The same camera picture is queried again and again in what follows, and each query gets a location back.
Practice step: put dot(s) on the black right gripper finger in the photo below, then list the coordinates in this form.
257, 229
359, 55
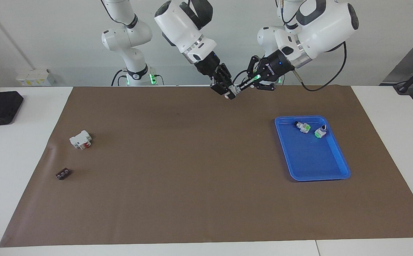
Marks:
221, 89
227, 76

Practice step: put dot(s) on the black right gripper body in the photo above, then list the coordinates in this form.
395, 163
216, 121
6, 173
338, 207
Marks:
210, 67

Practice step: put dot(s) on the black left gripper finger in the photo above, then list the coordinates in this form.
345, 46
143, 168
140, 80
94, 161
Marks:
251, 86
253, 67

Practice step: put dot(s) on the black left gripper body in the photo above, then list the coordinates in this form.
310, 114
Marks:
274, 69

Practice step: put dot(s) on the white green black switch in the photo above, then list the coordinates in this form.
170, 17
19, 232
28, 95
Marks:
302, 127
233, 93
320, 132

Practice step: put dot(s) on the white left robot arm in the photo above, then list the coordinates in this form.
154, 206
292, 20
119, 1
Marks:
323, 25

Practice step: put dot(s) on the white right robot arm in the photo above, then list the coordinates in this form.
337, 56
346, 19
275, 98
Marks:
178, 21

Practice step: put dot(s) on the brown paper mat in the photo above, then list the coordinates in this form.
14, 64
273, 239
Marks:
192, 177

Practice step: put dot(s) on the blue plastic tray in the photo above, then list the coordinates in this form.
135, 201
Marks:
309, 160

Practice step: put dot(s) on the white red circuit breaker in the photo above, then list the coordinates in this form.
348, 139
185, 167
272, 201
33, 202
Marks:
79, 139

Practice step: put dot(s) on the small black terminal block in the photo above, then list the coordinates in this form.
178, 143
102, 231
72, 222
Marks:
63, 174

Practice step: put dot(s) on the white wall socket box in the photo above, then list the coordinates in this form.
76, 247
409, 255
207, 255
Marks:
32, 77

